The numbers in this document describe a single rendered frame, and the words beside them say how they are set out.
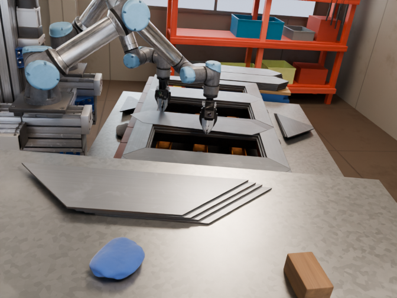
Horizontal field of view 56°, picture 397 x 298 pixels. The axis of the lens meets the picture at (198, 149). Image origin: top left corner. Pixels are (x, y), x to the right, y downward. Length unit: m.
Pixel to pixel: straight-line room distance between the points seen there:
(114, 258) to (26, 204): 0.33
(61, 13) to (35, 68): 3.51
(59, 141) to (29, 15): 0.57
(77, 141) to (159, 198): 0.82
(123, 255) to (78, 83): 1.47
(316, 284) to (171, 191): 0.45
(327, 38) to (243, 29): 1.12
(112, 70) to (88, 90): 3.18
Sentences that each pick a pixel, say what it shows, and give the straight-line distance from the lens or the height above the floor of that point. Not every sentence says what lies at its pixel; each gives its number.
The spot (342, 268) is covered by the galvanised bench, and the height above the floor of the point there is 1.05.
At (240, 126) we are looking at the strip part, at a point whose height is 0.85.
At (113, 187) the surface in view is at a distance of 1.05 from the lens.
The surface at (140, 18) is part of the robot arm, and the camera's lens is 1.54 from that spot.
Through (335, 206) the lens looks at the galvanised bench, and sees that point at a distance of 1.15.
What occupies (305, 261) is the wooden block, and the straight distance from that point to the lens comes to 0.86.
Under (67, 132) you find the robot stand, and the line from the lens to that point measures 1.74.
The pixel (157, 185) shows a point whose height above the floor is 1.07.
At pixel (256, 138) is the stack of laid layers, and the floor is 0.83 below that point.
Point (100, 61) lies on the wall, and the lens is 5.33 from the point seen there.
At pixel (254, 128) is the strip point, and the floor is 0.85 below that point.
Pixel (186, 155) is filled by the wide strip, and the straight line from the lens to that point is 1.67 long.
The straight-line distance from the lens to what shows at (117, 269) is 0.82.
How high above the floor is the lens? 1.66
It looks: 28 degrees down
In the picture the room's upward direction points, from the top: 6 degrees clockwise
